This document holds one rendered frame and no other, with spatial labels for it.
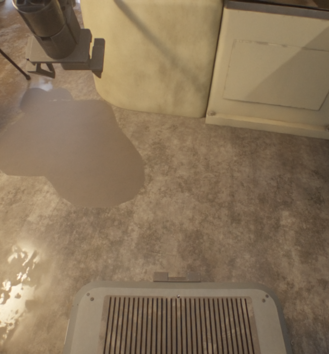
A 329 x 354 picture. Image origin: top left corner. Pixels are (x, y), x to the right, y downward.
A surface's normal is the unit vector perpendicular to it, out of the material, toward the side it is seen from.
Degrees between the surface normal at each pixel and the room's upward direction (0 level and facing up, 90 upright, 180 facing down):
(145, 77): 90
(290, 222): 0
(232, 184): 0
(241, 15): 90
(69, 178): 0
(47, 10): 109
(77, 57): 30
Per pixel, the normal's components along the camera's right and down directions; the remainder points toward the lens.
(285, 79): -0.16, 0.76
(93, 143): 0.02, -0.64
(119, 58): -0.40, 0.70
